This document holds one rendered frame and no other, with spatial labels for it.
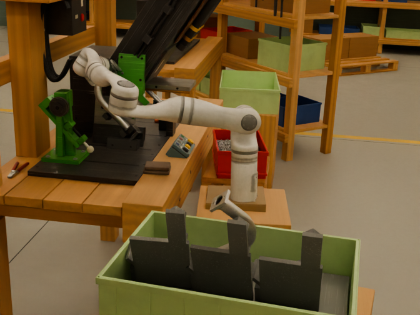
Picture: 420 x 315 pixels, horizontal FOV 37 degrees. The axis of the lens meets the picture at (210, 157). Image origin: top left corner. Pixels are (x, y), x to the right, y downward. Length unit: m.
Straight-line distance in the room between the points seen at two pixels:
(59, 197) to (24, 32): 0.66
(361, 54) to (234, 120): 7.65
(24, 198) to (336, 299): 1.11
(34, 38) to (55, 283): 1.44
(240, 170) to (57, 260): 1.75
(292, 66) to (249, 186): 2.97
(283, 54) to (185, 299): 3.88
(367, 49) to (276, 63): 4.57
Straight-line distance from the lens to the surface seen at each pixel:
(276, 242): 1.84
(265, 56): 5.39
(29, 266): 3.64
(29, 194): 2.27
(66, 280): 3.47
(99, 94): 2.65
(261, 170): 2.61
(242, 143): 2.16
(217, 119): 2.09
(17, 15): 2.51
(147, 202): 2.11
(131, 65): 2.66
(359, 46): 9.62
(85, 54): 2.32
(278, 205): 2.25
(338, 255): 1.84
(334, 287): 1.79
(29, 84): 2.54
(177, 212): 1.48
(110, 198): 2.20
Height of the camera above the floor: 1.74
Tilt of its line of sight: 19 degrees down
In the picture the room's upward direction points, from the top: 2 degrees clockwise
